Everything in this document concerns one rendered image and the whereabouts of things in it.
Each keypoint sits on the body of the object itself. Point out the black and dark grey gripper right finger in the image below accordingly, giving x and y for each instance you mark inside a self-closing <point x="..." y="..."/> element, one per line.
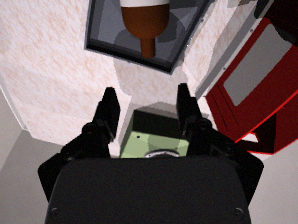
<point x="200" y="132"/>

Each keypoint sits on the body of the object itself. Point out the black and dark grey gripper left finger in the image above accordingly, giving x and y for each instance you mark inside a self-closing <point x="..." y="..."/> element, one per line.
<point x="102" y="130"/>

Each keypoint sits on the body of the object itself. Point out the brown glass bottle with white label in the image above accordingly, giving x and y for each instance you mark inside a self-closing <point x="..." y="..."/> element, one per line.
<point x="145" y="19"/>

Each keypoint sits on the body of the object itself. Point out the red crate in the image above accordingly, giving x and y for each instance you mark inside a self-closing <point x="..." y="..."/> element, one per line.
<point x="261" y="79"/>

